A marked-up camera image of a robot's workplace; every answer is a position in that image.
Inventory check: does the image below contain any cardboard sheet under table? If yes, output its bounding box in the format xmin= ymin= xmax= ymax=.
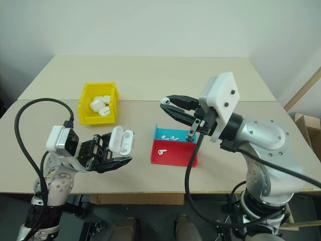
xmin=90 ymin=193 xmax=185 ymax=205

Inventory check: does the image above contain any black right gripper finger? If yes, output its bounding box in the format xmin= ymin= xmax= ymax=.
xmin=159 ymin=103 xmax=197 ymax=126
xmin=166 ymin=94 xmax=201 ymax=110

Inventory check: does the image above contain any red plastic tray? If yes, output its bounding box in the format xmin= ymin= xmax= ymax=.
xmin=150 ymin=139 xmax=199 ymax=168

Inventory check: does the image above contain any dark rounded brown shape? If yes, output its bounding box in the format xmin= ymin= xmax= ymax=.
xmin=174 ymin=214 xmax=201 ymax=241
xmin=115 ymin=217 xmax=137 ymax=241

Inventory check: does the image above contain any yellow plastic bin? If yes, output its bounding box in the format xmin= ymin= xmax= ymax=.
xmin=78 ymin=82 xmax=120 ymax=126

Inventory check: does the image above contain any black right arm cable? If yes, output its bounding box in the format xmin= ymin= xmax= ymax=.
xmin=184 ymin=125 xmax=321 ymax=233

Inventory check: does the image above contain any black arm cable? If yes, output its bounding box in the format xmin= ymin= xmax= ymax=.
xmin=184 ymin=125 xmax=321 ymax=233
xmin=14 ymin=98 xmax=76 ymax=241

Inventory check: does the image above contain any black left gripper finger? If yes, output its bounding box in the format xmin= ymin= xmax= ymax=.
xmin=100 ymin=132 xmax=113 ymax=151
xmin=96 ymin=156 xmax=133 ymax=174

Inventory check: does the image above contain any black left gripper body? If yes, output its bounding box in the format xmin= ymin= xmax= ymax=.
xmin=76 ymin=134 xmax=113 ymax=173

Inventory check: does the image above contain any black box under table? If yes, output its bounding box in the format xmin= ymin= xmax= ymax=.
xmin=56 ymin=210 xmax=108 ymax=241

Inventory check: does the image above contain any wooden slat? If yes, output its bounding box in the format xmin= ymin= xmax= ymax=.
xmin=283 ymin=67 xmax=321 ymax=111

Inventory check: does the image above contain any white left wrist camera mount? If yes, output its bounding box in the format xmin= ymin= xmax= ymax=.
xmin=45 ymin=125 xmax=80 ymax=157

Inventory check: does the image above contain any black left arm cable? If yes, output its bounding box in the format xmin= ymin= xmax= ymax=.
xmin=14 ymin=98 xmax=76 ymax=241

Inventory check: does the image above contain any blue plastic tray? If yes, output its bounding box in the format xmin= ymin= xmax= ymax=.
xmin=153 ymin=123 xmax=198 ymax=144

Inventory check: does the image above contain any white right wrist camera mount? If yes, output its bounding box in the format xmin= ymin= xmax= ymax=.
xmin=199 ymin=72 xmax=240 ymax=143

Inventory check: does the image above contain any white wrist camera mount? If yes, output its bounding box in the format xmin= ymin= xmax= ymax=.
xmin=45 ymin=125 xmax=80 ymax=157
xmin=199 ymin=72 xmax=240 ymax=143

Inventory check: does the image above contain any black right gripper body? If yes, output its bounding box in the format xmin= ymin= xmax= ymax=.
xmin=186 ymin=100 xmax=219 ymax=144

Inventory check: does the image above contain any brown cardboard box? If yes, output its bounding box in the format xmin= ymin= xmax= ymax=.
xmin=293 ymin=112 xmax=321 ymax=164

